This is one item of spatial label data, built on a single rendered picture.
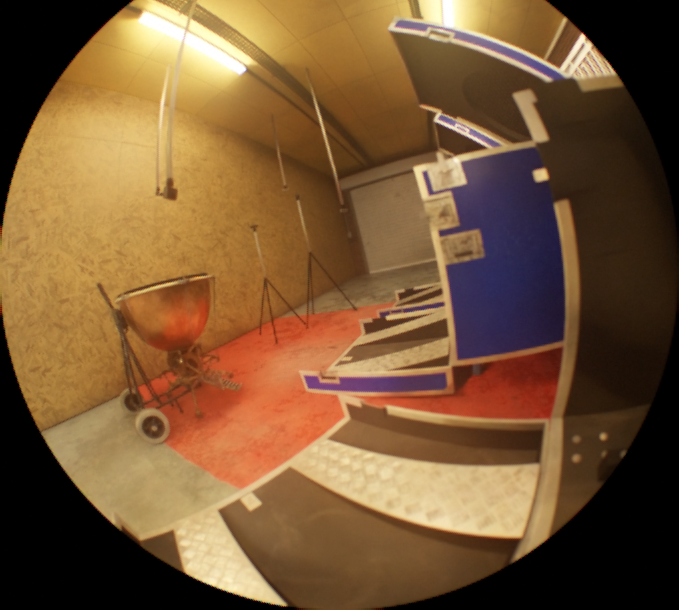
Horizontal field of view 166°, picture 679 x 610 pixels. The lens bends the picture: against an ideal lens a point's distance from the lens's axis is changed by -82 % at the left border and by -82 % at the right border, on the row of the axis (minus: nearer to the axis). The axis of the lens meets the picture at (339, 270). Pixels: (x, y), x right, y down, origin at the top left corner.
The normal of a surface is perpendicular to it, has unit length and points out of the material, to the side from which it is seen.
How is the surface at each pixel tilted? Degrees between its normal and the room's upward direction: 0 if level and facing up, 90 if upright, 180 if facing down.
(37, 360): 90
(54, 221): 90
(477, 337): 90
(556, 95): 90
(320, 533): 1
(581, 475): 0
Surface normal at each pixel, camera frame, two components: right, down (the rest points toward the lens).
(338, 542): -0.25, -0.97
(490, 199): -0.44, 0.15
